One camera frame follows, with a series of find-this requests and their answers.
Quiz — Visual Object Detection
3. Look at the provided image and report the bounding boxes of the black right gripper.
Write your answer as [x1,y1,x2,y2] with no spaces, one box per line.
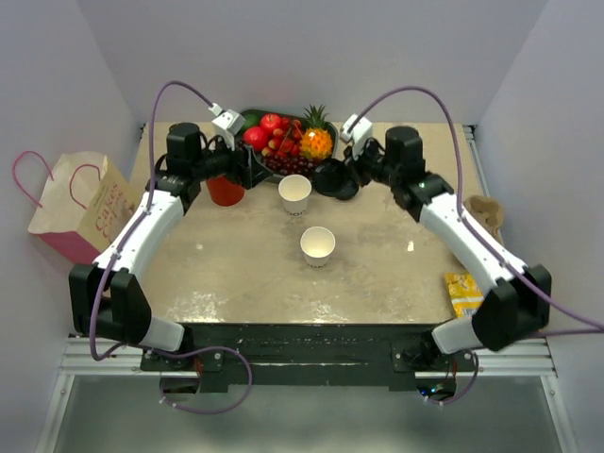
[342,136,400,189]

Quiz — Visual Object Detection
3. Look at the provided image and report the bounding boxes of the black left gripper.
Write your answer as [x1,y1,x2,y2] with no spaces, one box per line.
[193,131,273,190]

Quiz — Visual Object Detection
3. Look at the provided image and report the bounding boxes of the black coffee cup lid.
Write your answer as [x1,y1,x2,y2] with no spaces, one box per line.
[312,158,359,201]

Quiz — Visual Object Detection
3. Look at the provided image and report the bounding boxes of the white paper coffee cup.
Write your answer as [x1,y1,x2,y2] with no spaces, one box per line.
[300,226,336,268]

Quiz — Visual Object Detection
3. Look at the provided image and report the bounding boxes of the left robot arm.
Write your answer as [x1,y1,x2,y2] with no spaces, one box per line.
[68,123,272,370]

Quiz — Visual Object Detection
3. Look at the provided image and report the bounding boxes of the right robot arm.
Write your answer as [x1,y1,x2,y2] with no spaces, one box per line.
[341,121,551,371]

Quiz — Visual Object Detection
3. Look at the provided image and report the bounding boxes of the red apple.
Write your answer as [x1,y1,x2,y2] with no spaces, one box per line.
[243,126,270,153]
[260,113,281,136]

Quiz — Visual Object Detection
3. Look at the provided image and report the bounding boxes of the red plastic cup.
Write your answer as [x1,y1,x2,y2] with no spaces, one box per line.
[206,176,245,207]

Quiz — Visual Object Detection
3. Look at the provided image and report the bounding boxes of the dark red grape bunch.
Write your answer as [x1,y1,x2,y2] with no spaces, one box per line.
[261,155,322,179]

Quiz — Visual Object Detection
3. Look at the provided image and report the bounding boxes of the green lime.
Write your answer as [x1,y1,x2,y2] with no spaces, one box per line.
[241,113,260,133]

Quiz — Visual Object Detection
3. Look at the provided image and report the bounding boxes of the orange plastic pineapple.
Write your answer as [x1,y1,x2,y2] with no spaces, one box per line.
[299,105,333,160]

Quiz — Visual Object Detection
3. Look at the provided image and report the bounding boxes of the dark green fruit tray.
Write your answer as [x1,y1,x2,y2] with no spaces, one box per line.
[238,105,337,179]

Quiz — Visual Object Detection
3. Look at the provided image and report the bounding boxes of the brown cardboard cup carrier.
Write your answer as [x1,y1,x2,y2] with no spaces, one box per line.
[463,195,504,244]

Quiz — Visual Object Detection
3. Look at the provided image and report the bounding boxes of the yellow snack bag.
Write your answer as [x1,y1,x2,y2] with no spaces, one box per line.
[445,273,483,318]

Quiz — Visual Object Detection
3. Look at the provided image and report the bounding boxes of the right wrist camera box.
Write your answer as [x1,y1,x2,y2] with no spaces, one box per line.
[340,113,373,145]

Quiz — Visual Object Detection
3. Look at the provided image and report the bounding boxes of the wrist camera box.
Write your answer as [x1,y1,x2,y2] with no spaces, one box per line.
[211,109,245,150]
[340,113,373,145]

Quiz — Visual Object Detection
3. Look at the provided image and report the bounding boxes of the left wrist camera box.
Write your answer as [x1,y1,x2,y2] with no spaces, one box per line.
[211,109,245,150]

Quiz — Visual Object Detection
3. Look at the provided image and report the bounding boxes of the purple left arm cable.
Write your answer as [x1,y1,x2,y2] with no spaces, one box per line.
[87,80,254,416]

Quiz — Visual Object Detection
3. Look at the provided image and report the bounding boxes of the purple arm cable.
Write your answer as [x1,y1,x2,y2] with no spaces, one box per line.
[351,85,604,407]
[87,80,254,416]

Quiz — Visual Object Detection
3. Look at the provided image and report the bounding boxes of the paper bag pink handles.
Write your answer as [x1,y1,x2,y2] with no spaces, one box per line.
[12,151,142,264]

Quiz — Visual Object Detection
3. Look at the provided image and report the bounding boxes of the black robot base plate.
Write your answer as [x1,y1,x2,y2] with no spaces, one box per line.
[141,323,473,392]

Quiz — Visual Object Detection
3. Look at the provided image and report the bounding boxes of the aluminium frame rail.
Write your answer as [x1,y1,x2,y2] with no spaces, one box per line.
[59,338,557,378]

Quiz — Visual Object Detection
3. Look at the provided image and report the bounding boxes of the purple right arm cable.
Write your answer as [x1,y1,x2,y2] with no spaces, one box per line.
[351,85,604,407]

